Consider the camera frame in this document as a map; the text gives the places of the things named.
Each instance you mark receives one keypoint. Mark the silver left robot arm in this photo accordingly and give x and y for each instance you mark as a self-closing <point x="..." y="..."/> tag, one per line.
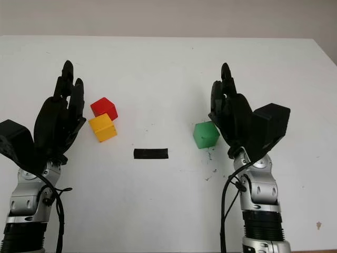
<point x="26" y="197"/>

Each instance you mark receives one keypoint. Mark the black tape strip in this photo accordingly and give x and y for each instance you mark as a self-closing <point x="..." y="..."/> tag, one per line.
<point x="150" y="154"/>

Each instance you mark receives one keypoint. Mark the red cube block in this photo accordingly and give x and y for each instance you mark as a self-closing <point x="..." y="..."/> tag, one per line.
<point x="105" y="105"/>

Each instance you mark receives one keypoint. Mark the yellow cube block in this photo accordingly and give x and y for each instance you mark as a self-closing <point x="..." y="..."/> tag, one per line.
<point x="101" y="127"/>

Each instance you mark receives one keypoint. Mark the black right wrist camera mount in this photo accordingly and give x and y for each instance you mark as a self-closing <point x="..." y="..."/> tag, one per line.
<point x="271" y="126"/>

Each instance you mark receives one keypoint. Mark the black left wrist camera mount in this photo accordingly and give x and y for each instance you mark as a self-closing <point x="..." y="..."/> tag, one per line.
<point x="15" y="139"/>

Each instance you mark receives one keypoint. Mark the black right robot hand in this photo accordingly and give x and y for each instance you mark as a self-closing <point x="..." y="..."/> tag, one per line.
<point x="237" y="118"/>

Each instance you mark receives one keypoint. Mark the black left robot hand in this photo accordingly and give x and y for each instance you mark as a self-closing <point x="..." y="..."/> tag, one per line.
<point x="50" y="124"/>

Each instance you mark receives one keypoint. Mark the green cube block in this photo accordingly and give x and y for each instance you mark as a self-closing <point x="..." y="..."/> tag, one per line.
<point x="205" y="134"/>

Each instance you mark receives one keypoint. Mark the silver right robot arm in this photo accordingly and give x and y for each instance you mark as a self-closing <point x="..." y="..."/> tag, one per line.
<point x="263" y="189"/>

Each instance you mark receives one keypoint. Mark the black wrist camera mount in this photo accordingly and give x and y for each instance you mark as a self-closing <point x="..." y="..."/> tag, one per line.
<point x="271" y="126"/>
<point x="15" y="139"/>

